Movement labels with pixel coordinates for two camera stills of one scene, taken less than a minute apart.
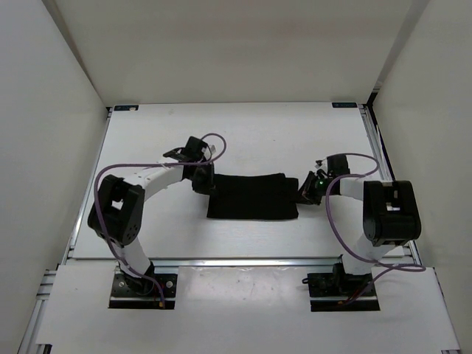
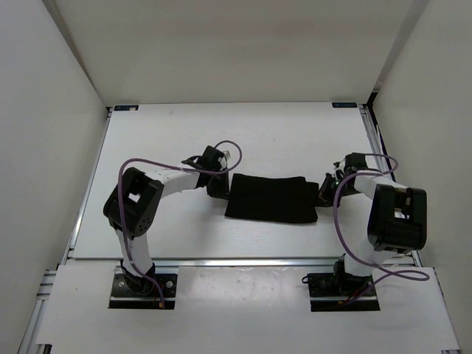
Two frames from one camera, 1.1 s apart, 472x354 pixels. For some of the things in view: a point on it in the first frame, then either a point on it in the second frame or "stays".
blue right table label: [344, 105] stays
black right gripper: [305, 193] -> [324, 194]
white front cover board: [236, 306] stays
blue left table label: [123, 108] stays
